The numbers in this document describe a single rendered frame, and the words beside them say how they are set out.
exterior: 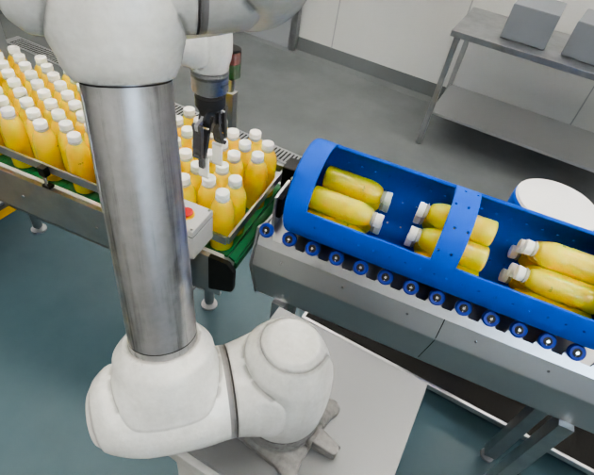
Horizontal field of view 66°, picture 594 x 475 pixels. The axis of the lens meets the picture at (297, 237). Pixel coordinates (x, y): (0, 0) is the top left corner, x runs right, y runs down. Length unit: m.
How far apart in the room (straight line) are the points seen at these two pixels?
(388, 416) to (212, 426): 0.41
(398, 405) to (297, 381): 0.36
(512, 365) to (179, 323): 1.02
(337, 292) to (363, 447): 0.54
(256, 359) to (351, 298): 0.69
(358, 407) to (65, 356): 1.59
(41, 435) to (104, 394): 1.42
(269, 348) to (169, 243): 0.24
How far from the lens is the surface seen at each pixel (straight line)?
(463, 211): 1.20
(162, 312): 0.64
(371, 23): 4.72
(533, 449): 1.86
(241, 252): 1.40
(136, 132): 0.54
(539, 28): 3.65
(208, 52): 1.08
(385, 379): 1.06
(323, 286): 1.38
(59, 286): 2.58
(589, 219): 1.78
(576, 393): 1.50
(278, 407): 0.75
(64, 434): 2.15
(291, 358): 0.72
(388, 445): 1.00
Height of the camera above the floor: 1.90
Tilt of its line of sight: 44 degrees down
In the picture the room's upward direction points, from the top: 10 degrees clockwise
